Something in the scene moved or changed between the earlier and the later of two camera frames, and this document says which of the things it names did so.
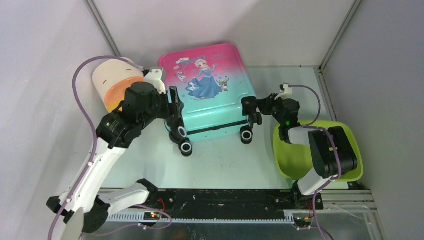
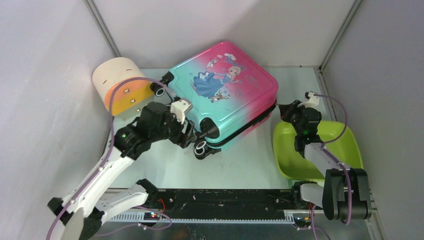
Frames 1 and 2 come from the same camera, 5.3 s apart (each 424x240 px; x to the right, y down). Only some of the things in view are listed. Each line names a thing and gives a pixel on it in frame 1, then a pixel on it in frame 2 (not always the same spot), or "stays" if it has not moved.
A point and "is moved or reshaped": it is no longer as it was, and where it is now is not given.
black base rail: [179, 200] stays
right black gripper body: [272, 106] -> [294, 117]
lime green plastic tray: [296, 161] stays
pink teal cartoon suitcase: [211, 83] is moved or reshaped
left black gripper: [173, 109] -> [182, 139]
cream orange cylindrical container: [112, 78] stays
